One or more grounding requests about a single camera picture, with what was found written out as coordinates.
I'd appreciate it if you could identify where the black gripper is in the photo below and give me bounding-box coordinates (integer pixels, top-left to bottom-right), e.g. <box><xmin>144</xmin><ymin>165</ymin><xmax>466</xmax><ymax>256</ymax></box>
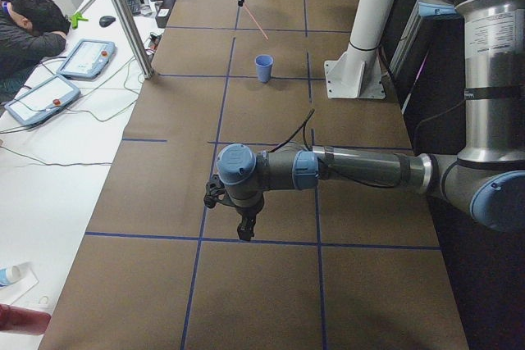
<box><xmin>231</xmin><ymin>192</ymin><xmax>264</xmax><ymax>241</ymax></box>

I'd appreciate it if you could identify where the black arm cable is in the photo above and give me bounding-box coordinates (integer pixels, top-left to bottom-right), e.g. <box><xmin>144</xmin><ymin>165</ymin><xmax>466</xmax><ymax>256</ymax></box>
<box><xmin>268</xmin><ymin>108</ymin><xmax>316</xmax><ymax>153</ymax></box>

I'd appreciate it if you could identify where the white plastic bottle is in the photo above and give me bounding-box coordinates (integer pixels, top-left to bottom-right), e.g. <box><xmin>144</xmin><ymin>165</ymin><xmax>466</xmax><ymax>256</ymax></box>
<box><xmin>1</xmin><ymin>261</ymin><xmax>39</xmax><ymax>291</ymax></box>

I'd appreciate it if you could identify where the aluminium frame post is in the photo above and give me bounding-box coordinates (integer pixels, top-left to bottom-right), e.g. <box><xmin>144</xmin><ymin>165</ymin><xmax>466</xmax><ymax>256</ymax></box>
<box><xmin>112</xmin><ymin>0</ymin><xmax>154</xmax><ymax>80</ymax></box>

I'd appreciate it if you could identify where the green clamp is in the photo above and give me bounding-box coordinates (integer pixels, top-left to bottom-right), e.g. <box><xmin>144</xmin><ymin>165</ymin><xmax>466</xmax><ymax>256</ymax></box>
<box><xmin>71</xmin><ymin>12</ymin><xmax>89</xmax><ymax>30</ymax></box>

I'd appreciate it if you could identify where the person in dark jacket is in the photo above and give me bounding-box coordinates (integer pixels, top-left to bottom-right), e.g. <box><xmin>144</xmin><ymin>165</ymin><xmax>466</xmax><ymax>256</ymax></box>
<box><xmin>1</xmin><ymin>0</ymin><xmax>71</xmax><ymax>102</ymax></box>

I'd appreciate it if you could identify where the teach pendant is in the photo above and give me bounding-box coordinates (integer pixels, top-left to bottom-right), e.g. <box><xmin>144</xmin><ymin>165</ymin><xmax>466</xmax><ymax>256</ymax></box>
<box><xmin>57</xmin><ymin>39</ymin><xmax>116</xmax><ymax>80</ymax></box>
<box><xmin>5</xmin><ymin>75</ymin><xmax>80</xmax><ymax>125</ymax></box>

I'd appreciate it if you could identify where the black box with white label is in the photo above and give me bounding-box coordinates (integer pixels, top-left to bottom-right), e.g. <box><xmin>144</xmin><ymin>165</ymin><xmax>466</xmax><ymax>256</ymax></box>
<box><xmin>155</xmin><ymin>0</ymin><xmax>176</xmax><ymax>29</ymax></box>

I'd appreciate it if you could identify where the white pillar with base plate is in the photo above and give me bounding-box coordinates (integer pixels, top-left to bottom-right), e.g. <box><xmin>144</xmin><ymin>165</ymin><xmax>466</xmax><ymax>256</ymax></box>
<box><xmin>324</xmin><ymin>0</ymin><xmax>394</xmax><ymax>100</ymax></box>

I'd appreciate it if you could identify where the near teach pendant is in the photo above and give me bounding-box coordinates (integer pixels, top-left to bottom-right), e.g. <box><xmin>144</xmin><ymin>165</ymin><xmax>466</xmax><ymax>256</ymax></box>
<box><xmin>5</xmin><ymin>75</ymin><xmax>80</xmax><ymax>125</ymax></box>

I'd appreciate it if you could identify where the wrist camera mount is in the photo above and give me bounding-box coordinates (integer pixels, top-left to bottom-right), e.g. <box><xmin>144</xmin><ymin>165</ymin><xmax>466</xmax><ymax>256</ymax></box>
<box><xmin>203</xmin><ymin>175</ymin><xmax>226</xmax><ymax>209</ymax></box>

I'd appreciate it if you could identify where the red bottle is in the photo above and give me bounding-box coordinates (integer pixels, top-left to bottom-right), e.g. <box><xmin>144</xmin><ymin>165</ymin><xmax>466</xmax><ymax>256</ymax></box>
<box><xmin>1</xmin><ymin>304</ymin><xmax>51</xmax><ymax>335</ymax></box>

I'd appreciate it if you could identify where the pink chopstick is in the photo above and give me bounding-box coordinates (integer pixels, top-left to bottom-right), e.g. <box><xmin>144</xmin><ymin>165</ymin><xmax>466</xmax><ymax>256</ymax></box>
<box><xmin>243</xmin><ymin>2</ymin><xmax>269</xmax><ymax>41</ymax></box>

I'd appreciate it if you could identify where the far teach pendant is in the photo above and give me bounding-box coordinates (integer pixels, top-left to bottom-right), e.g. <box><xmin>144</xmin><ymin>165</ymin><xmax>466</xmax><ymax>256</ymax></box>
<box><xmin>57</xmin><ymin>39</ymin><xmax>116</xmax><ymax>80</ymax></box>

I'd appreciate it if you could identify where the light blue ribbed cup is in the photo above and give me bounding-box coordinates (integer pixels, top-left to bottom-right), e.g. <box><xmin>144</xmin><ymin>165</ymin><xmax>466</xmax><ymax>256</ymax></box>
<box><xmin>254</xmin><ymin>54</ymin><xmax>274</xmax><ymax>84</ymax></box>

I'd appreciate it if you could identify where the black computer mouse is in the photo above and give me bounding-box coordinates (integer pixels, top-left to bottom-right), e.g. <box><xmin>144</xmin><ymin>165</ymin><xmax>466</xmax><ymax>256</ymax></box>
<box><xmin>98</xmin><ymin>16</ymin><xmax>116</xmax><ymax>28</ymax></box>

